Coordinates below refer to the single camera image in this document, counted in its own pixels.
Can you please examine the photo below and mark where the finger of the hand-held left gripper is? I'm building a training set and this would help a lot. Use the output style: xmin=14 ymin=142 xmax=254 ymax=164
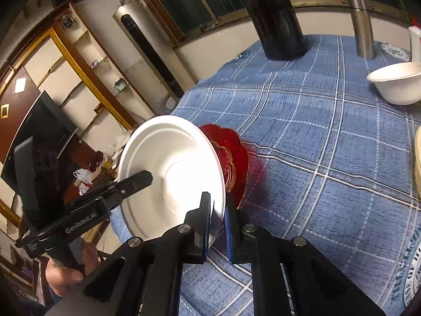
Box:
xmin=95 ymin=170 xmax=154 ymax=210

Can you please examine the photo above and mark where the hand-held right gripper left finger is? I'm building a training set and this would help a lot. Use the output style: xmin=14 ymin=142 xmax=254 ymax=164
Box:
xmin=44 ymin=191 xmax=214 ymax=316

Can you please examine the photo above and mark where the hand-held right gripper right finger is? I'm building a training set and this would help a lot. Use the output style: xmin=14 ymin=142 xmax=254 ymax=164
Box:
xmin=225 ymin=196 xmax=387 ymax=316

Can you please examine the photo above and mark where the white deep plate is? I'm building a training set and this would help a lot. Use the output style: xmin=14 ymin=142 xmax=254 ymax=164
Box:
xmin=117 ymin=115 xmax=227 ymax=247

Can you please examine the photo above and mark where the red glass plate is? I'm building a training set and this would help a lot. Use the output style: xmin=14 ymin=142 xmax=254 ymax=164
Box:
xmin=199 ymin=123 xmax=250 ymax=209

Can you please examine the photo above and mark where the white bowl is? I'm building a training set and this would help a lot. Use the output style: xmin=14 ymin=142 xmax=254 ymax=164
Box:
xmin=366 ymin=62 xmax=421 ymax=106

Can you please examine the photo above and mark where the person's left hand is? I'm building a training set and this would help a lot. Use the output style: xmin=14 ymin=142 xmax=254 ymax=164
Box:
xmin=44 ymin=239 xmax=101 ymax=298

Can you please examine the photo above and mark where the dark red bag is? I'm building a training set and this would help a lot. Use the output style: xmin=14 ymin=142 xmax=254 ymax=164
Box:
xmin=89 ymin=151 xmax=106 ymax=173

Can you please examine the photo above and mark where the white plastic bag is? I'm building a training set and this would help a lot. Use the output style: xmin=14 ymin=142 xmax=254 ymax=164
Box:
xmin=74 ymin=168 xmax=94 ymax=185
xmin=110 ymin=132 xmax=134 ymax=159

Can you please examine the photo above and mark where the black television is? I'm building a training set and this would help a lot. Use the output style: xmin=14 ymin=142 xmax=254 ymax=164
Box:
xmin=0 ymin=90 xmax=78 ymax=191

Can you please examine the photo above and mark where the silver tower air conditioner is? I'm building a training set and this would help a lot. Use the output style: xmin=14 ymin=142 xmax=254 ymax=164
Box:
xmin=113 ymin=2 xmax=196 ymax=101

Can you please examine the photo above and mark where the hanging ornament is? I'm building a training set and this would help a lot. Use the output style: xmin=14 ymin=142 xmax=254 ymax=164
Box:
xmin=59 ymin=10 xmax=78 ymax=30

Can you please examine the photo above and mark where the black thermos jug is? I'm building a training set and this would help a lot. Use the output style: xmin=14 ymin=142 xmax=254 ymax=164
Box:
xmin=242 ymin=0 xmax=309 ymax=61

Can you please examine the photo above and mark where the steel thermos bottle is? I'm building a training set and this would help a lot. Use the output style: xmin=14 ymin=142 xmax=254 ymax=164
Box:
xmin=349 ymin=0 xmax=376 ymax=60

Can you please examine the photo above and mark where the white liquor bottle red cap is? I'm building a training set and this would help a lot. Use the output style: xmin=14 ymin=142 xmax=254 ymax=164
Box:
xmin=407 ymin=16 xmax=421 ymax=63

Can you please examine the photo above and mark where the white wall shelf gold frame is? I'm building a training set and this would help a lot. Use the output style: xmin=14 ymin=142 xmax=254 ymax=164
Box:
xmin=0 ymin=3 xmax=139 ymax=145

